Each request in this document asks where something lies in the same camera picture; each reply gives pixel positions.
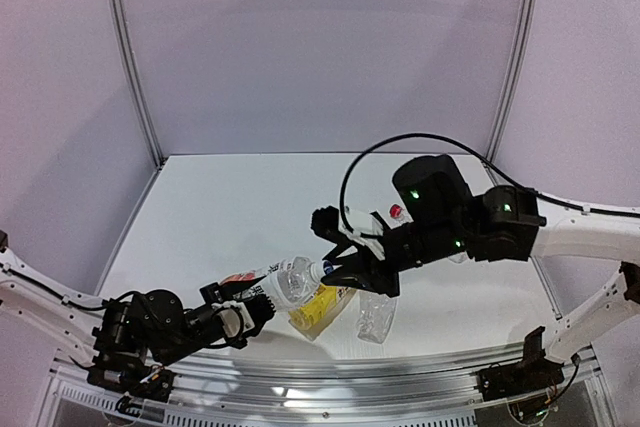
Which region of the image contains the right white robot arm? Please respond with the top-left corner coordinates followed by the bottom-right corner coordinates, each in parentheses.
top-left (311, 155), bottom-right (639, 364)

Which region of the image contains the fruit tea bottle white label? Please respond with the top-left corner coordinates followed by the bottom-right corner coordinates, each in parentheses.
top-left (219, 255), bottom-right (334, 311)

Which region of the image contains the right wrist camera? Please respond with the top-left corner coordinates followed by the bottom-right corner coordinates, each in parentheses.
top-left (309, 204), bottom-right (386, 261)

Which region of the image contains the left aluminium frame post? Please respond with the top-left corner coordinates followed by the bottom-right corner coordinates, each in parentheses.
top-left (109, 0), bottom-right (166, 170)

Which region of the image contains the yellow drink bottle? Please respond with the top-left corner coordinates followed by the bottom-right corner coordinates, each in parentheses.
top-left (288, 285), bottom-right (356, 342)

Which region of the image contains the red label water bottle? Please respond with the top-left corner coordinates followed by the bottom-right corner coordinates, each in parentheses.
top-left (389, 204), bottom-right (469, 264)

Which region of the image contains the clear empty plastic bottle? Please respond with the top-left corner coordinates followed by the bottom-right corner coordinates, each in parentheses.
top-left (356, 291), bottom-right (397, 344)

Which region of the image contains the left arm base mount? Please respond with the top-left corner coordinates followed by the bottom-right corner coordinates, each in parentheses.
top-left (87, 332), bottom-right (176, 403)

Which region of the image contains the aluminium frame post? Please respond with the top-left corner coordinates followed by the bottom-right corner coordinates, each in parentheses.
top-left (109, 0), bottom-right (166, 170)
top-left (487, 0), bottom-right (536, 161)

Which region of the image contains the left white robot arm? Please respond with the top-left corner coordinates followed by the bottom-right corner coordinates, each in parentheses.
top-left (1, 233), bottom-right (275, 370)

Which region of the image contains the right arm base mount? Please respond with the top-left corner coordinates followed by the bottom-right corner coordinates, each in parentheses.
top-left (477, 326), bottom-right (581, 426)

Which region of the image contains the blue white bottle cap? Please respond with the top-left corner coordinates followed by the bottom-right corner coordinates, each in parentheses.
top-left (322, 260), bottom-right (335, 275)

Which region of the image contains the front aluminium rail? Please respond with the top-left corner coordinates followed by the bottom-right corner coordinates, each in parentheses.
top-left (49, 341), bottom-right (601, 427)

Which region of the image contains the right aluminium frame post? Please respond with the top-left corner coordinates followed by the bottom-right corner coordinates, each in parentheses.
top-left (487, 0), bottom-right (536, 161)

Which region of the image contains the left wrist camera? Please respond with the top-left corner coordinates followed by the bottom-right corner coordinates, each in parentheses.
top-left (214, 303), bottom-right (252, 340)

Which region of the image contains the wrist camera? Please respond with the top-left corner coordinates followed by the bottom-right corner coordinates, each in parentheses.
top-left (214, 303), bottom-right (252, 340)
top-left (309, 204), bottom-right (386, 261)

